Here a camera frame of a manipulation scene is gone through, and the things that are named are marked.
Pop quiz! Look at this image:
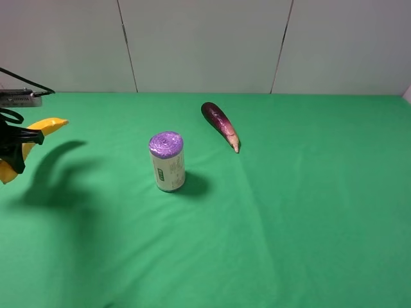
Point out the yellow banana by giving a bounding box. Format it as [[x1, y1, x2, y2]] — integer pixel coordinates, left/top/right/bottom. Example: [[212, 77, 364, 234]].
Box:
[[1, 117, 69, 184]]

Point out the green tablecloth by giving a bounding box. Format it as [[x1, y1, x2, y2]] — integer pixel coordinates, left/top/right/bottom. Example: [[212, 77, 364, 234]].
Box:
[[1, 93, 410, 307]]

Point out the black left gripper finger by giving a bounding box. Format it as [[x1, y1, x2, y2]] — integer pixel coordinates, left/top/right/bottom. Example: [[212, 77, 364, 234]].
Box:
[[1, 144, 25, 174], [8, 126, 44, 145]]

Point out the purple eggplant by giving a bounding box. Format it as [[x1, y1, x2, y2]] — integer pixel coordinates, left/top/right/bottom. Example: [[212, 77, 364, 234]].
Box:
[[201, 102, 240, 153]]

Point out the purple garbage bag roll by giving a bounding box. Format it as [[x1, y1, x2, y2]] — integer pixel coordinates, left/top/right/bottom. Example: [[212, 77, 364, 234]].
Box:
[[148, 131, 186, 192]]

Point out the black left camera cable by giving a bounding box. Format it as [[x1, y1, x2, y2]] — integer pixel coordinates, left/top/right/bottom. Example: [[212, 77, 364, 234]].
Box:
[[0, 67, 56, 97]]

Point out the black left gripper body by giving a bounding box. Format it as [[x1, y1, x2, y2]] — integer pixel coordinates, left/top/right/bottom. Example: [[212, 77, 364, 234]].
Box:
[[1, 108, 24, 158]]

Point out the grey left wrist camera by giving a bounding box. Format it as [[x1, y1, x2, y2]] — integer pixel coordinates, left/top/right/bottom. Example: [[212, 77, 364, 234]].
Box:
[[1, 89, 42, 108]]

